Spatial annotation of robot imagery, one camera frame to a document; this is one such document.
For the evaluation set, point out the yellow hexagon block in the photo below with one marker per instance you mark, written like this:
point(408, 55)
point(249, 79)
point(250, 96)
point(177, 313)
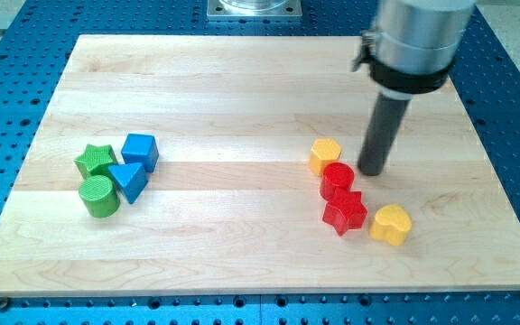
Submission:
point(324, 151)

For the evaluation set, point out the blue cube block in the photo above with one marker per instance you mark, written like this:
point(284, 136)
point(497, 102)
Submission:
point(141, 149)

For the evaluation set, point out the red cylinder block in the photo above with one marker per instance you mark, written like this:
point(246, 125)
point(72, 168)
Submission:
point(336, 177)

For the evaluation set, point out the red star block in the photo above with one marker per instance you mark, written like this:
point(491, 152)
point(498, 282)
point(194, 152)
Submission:
point(345, 211)

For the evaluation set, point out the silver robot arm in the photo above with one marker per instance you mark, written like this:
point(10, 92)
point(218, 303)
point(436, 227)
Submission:
point(409, 49)

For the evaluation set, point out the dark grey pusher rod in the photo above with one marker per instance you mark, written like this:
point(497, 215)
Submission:
point(382, 129)

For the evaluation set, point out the green star block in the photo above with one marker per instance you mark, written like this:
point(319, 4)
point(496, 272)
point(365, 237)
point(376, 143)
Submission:
point(95, 160)

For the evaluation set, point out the green cylinder block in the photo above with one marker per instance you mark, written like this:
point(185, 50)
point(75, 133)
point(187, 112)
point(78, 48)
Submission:
point(99, 196)

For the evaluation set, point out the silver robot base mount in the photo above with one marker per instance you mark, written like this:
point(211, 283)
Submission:
point(254, 8)

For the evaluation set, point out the wooden board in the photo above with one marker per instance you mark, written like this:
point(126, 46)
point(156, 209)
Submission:
point(232, 206)

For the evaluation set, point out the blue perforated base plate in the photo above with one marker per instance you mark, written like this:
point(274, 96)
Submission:
point(36, 41)

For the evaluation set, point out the yellow heart block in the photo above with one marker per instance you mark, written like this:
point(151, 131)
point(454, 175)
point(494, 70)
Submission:
point(391, 224)

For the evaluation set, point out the blue triangle block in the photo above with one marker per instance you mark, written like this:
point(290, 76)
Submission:
point(131, 178)

